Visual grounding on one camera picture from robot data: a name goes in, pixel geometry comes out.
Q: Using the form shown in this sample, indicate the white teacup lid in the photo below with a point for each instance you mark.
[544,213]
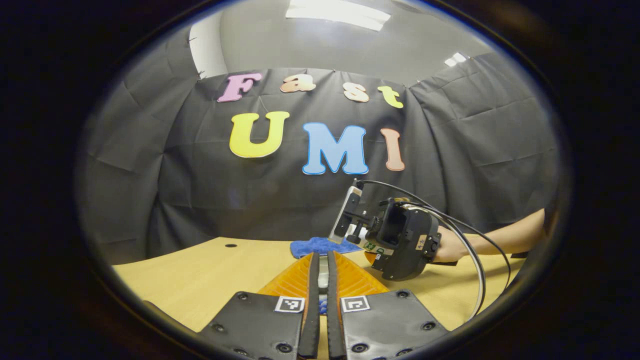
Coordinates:
[323,282]

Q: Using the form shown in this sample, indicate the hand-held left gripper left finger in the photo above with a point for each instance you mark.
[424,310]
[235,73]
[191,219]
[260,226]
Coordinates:
[312,310]

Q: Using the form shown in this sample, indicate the white water bottle green label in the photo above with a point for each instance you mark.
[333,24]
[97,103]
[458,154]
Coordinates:
[372,245]

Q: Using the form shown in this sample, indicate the black backdrop cloth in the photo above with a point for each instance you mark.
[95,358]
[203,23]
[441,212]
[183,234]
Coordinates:
[280,200]

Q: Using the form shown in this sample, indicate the blue towel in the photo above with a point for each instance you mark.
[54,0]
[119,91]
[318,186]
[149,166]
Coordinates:
[315,246]

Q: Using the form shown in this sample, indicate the small ceiling light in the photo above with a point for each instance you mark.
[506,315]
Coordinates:
[455,59]

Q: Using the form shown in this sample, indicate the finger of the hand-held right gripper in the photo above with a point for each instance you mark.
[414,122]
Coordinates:
[370,257]

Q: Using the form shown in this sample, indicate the large ceiling light panel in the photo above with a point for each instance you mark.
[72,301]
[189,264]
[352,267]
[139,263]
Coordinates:
[337,12]

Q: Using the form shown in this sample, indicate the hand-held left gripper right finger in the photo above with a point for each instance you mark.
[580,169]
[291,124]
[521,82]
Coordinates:
[333,310]

